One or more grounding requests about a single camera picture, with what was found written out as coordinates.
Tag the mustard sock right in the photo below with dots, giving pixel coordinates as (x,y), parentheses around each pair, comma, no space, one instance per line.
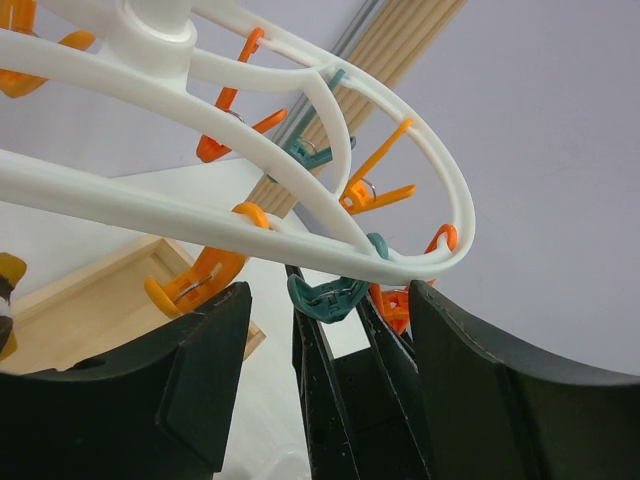
(13,269)

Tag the orange clothes peg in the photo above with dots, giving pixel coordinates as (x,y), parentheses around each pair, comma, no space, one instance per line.
(393,305)

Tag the yellow-orange clothes peg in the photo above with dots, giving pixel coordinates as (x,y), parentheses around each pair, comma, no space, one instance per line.
(213,271)

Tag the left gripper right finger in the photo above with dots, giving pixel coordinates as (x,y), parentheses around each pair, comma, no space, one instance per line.
(498,407)

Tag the teal clothes peg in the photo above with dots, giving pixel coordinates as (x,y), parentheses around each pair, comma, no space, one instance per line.
(329,302)

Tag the white plastic clip hanger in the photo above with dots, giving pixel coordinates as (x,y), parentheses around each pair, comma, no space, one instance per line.
(148,53)

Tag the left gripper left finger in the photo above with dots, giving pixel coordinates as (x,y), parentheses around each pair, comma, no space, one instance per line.
(157,407)

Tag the wooden hanger rack frame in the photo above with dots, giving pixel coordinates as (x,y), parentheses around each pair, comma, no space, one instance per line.
(92,311)

